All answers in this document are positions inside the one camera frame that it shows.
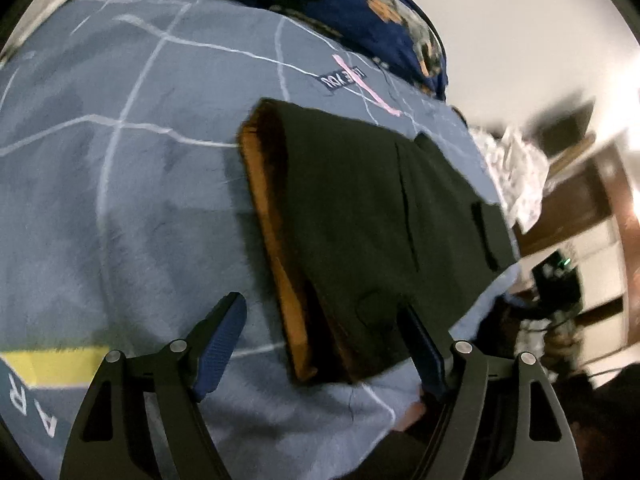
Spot dark wall panel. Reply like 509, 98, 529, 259
527, 101, 597, 158

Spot brown wooden cabinet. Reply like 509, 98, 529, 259
515, 90, 640, 361

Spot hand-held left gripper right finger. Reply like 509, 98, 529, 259
399, 304, 585, 480

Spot black pants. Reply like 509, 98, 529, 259
236, 99, 521, 386

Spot white printed cloth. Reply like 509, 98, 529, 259
470, 125, 551, 233

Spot dark cloth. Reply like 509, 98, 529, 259
550, 360, 640, 480

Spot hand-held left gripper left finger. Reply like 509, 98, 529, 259
59, 291, 248, 480

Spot blue grid-print bed sheet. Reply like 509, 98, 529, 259
0, 0, 523, 480

